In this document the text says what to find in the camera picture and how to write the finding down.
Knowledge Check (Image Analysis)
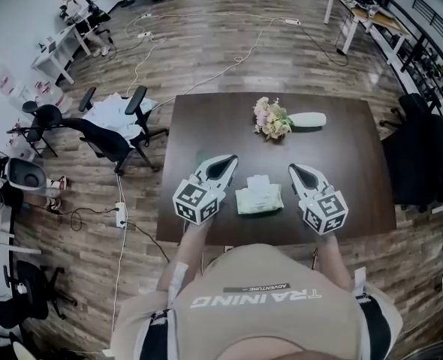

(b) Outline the black folding chair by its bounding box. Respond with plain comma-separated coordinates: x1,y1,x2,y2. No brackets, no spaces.
6,100,63,158

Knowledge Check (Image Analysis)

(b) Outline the pink flower bouquet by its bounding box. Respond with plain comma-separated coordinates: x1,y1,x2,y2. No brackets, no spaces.
252,96,294,141

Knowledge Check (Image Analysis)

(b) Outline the grey rounded device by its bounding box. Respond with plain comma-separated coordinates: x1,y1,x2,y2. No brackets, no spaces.
6,157,48,194

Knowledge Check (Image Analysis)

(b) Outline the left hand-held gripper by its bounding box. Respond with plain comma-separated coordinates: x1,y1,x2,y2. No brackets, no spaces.
172,154,240,226

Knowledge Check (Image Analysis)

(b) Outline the white cloth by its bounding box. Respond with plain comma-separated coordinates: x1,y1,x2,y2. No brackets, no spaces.
82,92,159,141

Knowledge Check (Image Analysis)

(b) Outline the person's beige shirt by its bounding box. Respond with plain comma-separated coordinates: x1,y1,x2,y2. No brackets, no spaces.
110,242,403,360

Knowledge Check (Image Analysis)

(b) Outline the light green cloth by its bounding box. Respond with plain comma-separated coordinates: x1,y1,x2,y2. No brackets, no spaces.
234,175,285,215

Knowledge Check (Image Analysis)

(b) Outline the white cable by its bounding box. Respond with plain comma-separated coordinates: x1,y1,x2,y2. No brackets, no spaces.
110,172,129,337

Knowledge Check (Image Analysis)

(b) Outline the person's left forearm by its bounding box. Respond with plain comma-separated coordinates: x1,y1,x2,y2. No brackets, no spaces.
156,219,215,298

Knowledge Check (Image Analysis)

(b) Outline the clear water jug red label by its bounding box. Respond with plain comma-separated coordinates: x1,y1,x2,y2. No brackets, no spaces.
31,78,71,109
0,64,20,98

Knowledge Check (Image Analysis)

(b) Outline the white vase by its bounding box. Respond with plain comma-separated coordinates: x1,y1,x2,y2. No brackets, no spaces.
288,112,327,129

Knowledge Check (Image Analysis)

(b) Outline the person's right forearm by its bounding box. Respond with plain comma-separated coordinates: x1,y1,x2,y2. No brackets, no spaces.
314,232,354,293

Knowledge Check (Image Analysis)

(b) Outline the long white desk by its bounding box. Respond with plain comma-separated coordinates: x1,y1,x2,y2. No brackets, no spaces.
324,0,411,66

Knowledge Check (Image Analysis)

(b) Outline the black office chair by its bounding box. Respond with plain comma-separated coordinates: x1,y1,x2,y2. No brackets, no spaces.
378,92,443,214
61,85,170,176
0,259,79,330

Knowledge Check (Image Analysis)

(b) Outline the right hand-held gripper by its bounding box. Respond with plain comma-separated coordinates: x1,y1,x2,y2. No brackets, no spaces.
288,163,349,236

